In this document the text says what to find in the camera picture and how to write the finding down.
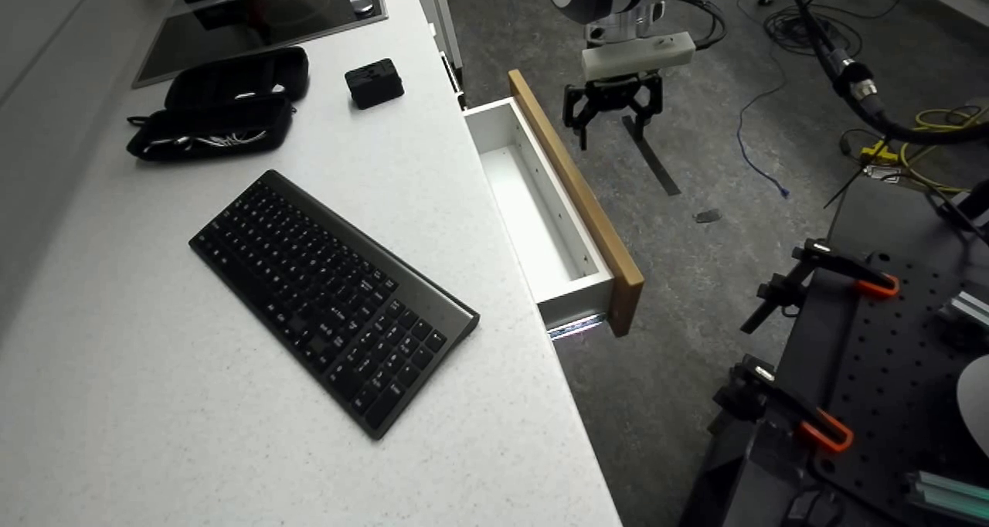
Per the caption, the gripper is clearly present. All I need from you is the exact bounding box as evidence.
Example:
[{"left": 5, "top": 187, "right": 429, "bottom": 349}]
[{"left": 562, "top": 73, "right": 665, "bottom": 151}]

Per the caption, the black power adapter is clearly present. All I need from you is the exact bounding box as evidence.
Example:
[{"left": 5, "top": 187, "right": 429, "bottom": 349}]
[{"left": 344, "top": 58, "right": 406, "bottom": 111}]

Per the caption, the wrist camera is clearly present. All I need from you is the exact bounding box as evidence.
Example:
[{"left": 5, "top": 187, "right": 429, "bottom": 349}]
[{"left": 580, "top": 32, "right": 697, "bottom": 82}]

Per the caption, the yellow cable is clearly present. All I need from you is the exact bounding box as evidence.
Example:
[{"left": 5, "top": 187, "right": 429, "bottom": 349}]
[{"left": 859, "top": 104, "right": 989, "bottom": 197}]

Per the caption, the aluminium profile bar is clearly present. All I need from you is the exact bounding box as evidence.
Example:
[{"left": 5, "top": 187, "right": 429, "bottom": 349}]
[
  {"left": 902, "top": 468, "right": 989, "bottom": 526},
  {"left": 937, "top": 289, "right": 989, "bottom": 333}
]

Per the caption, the black keyboard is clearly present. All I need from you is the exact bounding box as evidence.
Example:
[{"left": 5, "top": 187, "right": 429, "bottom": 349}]
[{"left": 188, "top": 169, "right": 481, "bottom": 441}]

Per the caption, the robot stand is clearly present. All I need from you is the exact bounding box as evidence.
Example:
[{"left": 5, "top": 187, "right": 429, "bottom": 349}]
[{"left": 678, "top": 175, "right": 989, "bottom": 527}]

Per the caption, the open black zip case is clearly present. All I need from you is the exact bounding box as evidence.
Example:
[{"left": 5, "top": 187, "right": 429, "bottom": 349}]
[{"left": 125, "top": 46, "right": 311, "bottom": 163}]

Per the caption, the coil of black cable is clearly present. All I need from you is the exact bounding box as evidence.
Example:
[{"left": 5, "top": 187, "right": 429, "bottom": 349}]
[{"left": 761, "top": 0, "right": 866, "bottom": 58}]

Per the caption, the blue cable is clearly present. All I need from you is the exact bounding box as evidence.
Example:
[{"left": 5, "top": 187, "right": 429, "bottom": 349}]
[{"left": 736, "top": 46, "right": 791, "bottom": 200}]

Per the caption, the black glass cooktop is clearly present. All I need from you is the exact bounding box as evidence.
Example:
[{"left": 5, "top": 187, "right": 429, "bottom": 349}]
[{"left": 131, "top": 0, "right": 389, "bottom": 90}]

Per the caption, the black clamp with orange tips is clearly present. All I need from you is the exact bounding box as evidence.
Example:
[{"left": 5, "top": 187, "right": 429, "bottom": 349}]
[
  {"left": 739, "top": 237, "right": 902, "bottom": 335},
  {"left": 710, "top": 355, "right": 855, "bottom": 456}
]

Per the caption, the black tape strip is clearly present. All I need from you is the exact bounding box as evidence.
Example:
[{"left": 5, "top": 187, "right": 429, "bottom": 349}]
[{"left": 621, "top": 116, "right": 682, "bottom": 198}]

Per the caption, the white drawer with wooden front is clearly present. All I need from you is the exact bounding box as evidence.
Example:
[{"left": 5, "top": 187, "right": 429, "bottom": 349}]
[{"left": 463, "top": 69, "right": 646, "bottom": 339}]

